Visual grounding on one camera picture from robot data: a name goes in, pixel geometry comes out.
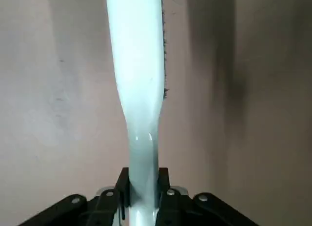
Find white brush black bristles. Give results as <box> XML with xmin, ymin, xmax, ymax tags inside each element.
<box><xmin>105</xmin><ymin>0</ymin><xmax>171</xmax><ymax>226</ymax></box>

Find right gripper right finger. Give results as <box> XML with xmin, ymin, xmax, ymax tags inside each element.
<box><xmin>156</xmin><ymin>167</ymin><xmax>259</xmax><ymax>226</ymax></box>

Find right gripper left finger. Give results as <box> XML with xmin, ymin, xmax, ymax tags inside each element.
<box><xmin>18</xmin><ymin>167</ymin><xmax>132</xmax><ymax>226</ymax></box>

